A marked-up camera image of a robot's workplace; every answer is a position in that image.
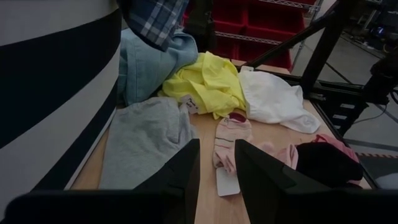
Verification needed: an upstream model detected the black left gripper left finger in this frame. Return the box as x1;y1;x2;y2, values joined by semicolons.
133;139;201;224

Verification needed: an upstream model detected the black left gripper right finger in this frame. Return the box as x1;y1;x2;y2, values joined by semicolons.
234;139;340;224

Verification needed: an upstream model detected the pale pink garment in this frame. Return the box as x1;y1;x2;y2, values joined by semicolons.
253;141;300;171

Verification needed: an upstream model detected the grey knit garment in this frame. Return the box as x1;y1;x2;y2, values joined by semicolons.
98;96;198;190

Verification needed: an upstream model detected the pink striped sock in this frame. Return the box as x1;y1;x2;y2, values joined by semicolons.
212;111;254;175

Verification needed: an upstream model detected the black garment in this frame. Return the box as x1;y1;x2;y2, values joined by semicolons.
294;142;364;189

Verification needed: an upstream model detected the white garment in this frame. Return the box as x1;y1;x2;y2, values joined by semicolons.
238;68;322;134

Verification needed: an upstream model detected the salmon pink garment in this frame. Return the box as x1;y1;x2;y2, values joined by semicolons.
312;133;361;164

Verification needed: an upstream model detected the yellow garment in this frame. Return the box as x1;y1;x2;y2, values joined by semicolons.
157;51;247;121

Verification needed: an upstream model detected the light blue denim garment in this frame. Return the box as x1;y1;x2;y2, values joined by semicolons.
117;27;200;107

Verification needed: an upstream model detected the blue plaid shirt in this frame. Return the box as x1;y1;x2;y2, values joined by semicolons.
117;0;190;52

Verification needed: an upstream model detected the white handwritten paper tag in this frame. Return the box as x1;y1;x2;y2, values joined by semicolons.
180;94;200;115

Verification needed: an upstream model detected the red plastic storage bin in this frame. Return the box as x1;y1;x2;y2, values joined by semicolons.
214;34;239;59
238;39;294;70
247;0;307;41
183;0;249;32

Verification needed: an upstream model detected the navy white striped fabric bin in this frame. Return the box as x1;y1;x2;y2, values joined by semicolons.
0;0;123;218

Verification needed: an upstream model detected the black floor cable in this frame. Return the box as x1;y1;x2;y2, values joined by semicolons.
353;104;388;125

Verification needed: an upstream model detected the chrome wire shelving rack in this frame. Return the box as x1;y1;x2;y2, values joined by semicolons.
214;0;324;71

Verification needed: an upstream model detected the black metal table frame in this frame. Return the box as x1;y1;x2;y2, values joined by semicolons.
245;0;383;190

